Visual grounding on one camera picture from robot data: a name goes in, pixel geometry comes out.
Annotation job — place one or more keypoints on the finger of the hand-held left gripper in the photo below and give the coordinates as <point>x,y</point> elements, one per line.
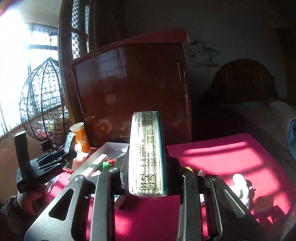
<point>70,143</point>
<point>67,157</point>

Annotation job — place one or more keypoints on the red brown wooden cabinet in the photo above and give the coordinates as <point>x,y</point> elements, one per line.
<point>134,88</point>

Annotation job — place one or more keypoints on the red printed pouch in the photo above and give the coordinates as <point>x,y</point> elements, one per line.
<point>112,160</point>

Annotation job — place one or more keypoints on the person's left forearm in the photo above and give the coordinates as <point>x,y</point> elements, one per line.
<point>11,215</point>

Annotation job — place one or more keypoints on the wicker hanging chair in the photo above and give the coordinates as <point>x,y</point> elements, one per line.
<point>41,97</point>

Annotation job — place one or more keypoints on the white cardboard box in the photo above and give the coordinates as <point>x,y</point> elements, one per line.
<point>97,160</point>

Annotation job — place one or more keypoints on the blue printed blanket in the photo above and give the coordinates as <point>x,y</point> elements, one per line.
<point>292,139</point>

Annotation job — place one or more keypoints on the checkered curtain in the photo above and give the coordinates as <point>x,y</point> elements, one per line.
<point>76,23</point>

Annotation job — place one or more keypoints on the orange paper cup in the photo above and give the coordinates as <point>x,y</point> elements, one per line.
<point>82,141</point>

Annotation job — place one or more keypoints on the beige rolled quilt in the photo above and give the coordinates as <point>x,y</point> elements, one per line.
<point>282,111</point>

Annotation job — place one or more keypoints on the pink towel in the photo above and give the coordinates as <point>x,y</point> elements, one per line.
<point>231,157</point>

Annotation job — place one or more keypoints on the yellow medicine box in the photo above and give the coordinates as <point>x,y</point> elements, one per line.
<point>188,168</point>

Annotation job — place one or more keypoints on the bed mattress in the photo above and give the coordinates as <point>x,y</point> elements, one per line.
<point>266,139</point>

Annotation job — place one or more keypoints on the green fabric item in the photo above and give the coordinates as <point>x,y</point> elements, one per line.
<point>106,165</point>

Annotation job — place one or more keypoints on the ink painting wall poster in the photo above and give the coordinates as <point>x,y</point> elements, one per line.
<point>201,53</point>

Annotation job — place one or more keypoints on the small blue white medicine box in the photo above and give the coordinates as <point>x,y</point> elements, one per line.
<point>120,201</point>

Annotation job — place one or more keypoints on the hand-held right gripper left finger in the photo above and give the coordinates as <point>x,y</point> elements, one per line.
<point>122,176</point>

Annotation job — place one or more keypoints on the wooden door frame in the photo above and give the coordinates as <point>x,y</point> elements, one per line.
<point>66,58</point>

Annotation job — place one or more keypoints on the person's left hand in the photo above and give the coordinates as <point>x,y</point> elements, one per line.
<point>32,199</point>

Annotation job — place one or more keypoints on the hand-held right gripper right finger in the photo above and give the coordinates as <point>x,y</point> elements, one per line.
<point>173,176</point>

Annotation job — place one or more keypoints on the white tissue pack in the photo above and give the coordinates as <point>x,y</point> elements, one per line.
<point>148,157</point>

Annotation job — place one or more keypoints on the white plush toy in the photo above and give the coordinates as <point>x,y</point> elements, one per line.
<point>241,187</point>

